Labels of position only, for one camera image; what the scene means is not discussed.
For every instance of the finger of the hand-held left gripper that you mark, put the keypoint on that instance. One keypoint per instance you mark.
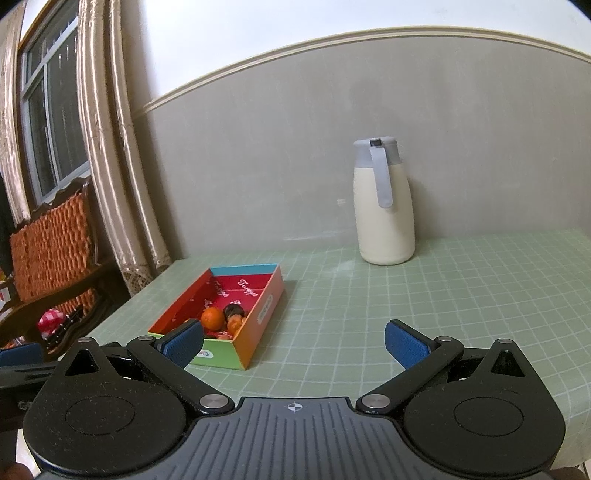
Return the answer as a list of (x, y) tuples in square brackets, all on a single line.
[(18, 354)]

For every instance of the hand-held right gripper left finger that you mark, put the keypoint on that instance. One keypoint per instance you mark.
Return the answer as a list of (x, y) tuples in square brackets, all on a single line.
[(184, 341)]

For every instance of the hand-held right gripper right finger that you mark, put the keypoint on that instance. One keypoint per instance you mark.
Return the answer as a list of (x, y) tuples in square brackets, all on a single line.
[(406, 344)]

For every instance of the small orange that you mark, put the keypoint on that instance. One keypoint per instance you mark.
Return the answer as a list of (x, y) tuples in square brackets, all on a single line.
[(212, 318), (235, 326)]

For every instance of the dark brown fruit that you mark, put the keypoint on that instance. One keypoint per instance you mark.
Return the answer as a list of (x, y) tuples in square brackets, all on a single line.
[(233, 309)]

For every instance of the colourful cardboard box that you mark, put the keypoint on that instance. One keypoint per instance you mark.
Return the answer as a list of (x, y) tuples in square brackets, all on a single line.
[(258, 318)]

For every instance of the red checkered cloth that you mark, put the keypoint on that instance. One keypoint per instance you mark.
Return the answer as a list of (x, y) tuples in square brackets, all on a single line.
[(51, 319)]

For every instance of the green checked tablecloth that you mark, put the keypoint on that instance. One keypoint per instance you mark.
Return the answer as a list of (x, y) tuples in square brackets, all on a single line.
[(461, 300)]

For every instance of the wooden bench orange cushion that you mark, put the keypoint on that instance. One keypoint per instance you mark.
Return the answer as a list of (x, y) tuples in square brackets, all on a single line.
[(51, 249)]

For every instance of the white thermos jug grey lid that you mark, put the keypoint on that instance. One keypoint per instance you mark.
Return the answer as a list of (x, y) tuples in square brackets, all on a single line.
[(385, 207)]

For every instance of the beige satin curtain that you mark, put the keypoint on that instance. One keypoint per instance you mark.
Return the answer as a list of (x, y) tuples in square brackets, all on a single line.
[(11, 138), (120, 161)]

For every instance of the window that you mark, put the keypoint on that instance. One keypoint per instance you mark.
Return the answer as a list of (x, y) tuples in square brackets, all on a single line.
[(60, 115)]

